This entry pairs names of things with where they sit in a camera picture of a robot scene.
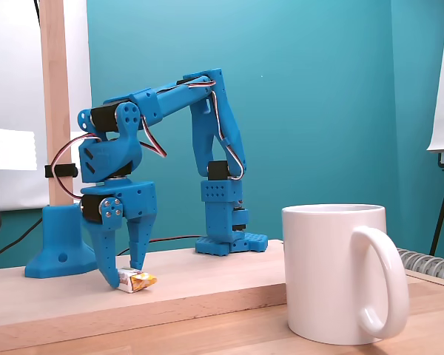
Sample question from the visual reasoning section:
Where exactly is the yellow white sweet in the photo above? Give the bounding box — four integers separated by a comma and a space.
116, 266, 158, 295

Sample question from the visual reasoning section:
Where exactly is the white ceramic mug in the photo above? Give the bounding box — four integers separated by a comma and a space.
280, 203, 411, 347

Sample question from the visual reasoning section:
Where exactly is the raised wooden board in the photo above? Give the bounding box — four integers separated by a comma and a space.
0, 239, 289, 351

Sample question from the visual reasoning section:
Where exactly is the grey ribbed metal object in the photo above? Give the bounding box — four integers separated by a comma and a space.
396, 247, 444, 284

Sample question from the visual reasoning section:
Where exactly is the red and black cable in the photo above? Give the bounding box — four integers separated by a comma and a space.
117, 235, 203, 257

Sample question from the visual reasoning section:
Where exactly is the blue printed post base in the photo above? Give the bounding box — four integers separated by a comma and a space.
24, 203, 101, 279

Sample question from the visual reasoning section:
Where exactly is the black strap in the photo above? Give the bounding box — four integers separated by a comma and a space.
44, 163, 78, 179

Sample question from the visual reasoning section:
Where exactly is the thick black cable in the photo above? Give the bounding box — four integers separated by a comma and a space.
0, 217, 44, 262

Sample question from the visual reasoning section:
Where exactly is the wooden post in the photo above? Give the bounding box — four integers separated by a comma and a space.
38, 0, 75, 207

